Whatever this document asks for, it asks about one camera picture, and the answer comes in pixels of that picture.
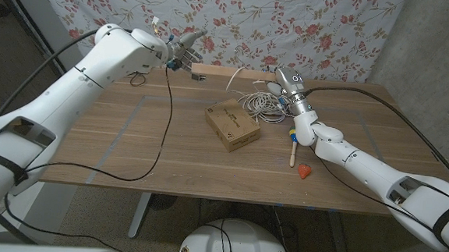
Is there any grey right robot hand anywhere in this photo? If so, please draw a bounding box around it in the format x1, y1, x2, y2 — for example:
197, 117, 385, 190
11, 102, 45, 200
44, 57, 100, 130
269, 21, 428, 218
264, 66, 316, 118

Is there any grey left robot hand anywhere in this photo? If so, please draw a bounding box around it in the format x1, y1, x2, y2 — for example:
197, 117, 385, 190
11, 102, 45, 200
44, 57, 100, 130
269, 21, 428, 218
165, 27, 209, 74

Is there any white Ethernet cable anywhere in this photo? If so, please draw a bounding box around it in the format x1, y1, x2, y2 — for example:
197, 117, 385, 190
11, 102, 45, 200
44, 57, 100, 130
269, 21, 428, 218
223, 66, 296, 126

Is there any wooden clip hanger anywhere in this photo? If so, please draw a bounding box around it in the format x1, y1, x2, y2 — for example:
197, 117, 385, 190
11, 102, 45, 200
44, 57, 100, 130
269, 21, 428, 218
190, 62, 281, 87

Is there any brown cardboard package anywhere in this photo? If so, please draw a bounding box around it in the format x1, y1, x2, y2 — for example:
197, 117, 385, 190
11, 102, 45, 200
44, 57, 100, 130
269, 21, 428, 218
201, 97, 263, 155

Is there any colourful striped wooden maraca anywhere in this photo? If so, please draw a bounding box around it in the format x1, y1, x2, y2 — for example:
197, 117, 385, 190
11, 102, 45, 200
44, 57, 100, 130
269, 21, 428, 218
286, 128, 300, 169

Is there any red toy strawberry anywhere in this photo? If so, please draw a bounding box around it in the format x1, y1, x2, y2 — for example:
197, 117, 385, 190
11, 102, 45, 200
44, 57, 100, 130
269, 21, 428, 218
297, 162, 313, 180

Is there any floral backdrop cloth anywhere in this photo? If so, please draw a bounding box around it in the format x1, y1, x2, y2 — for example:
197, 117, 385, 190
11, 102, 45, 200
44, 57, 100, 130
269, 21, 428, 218
23, 0, 407, 105

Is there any grey table leg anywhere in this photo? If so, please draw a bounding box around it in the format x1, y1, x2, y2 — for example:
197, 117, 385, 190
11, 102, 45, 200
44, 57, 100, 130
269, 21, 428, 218
323, 210, 352, 252

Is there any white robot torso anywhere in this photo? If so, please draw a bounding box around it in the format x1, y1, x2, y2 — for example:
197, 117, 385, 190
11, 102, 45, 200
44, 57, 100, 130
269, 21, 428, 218
177, 215, 293, 252

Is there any white table leg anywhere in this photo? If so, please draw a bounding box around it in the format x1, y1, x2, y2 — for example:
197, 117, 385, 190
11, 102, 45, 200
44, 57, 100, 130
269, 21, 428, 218
127, 191, 154, 240

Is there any white low cabinet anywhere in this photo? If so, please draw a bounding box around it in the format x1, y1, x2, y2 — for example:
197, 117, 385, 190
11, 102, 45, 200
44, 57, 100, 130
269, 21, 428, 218
0, 178, 78, 247

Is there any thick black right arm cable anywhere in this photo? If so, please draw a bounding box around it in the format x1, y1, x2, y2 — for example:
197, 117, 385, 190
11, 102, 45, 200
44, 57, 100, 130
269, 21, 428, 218
298, 84, 449, 193

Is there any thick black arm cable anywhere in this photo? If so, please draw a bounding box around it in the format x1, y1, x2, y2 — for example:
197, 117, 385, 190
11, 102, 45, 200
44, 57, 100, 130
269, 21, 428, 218
0, 21, 133, 128
298, 84, 449, 193

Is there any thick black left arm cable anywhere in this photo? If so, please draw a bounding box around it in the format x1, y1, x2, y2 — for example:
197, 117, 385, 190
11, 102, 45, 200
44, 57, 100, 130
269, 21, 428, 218
0, 21, 133, 128

